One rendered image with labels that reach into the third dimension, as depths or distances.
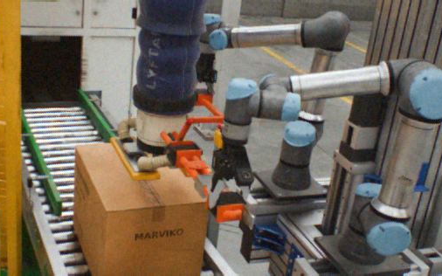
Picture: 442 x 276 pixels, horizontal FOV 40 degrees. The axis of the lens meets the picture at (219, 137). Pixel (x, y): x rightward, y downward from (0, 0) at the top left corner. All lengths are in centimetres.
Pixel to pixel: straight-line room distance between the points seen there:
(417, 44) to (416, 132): 39
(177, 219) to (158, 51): 66
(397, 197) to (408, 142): 16
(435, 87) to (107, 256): 131
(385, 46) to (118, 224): 112
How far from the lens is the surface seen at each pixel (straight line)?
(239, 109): 154
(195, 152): 192
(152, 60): 201
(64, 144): 371
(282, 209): 230
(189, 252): 239
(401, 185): 169
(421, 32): 193
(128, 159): 214
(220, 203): 163
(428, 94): 159
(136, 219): 223
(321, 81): 168
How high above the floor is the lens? 202
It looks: 22 degrees down
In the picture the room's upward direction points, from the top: 7 degrees clockwise
